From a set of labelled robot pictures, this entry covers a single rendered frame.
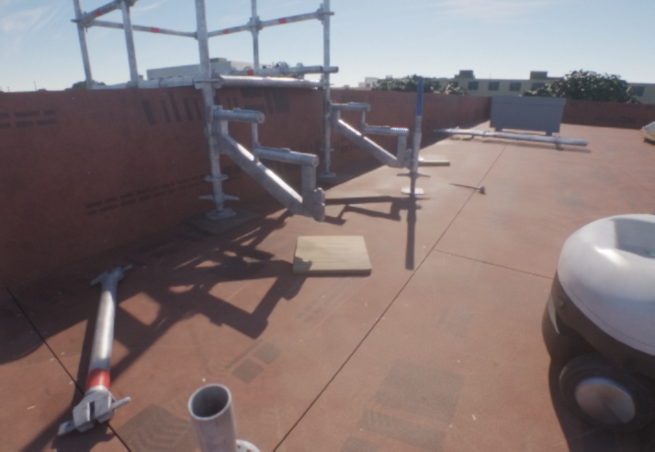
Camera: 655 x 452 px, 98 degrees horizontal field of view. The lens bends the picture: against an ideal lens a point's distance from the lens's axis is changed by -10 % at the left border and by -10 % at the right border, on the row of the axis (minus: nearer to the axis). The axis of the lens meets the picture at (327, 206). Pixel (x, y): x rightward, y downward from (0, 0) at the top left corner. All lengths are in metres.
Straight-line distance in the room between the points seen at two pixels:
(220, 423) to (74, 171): 1.29
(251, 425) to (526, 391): 0.64
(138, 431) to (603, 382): 0.95
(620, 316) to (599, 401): 0.20
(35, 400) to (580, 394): 1.22
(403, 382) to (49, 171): 1.45
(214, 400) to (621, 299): 0.72
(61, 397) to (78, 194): 0.86
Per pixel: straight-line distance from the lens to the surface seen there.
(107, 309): 1.19
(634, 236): 1.11
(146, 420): 0.89
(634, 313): 0.76
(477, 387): 0.92
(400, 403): 0.84
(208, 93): 1.75
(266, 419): 0.81
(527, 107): 6.95
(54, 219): 1.62
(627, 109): 12.54
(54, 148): 1.58
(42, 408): 1.03
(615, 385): 0.86
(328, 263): 1.29
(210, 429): 0.51
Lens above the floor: 0.65
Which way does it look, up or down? 19 degrees down
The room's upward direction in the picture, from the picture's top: straight up
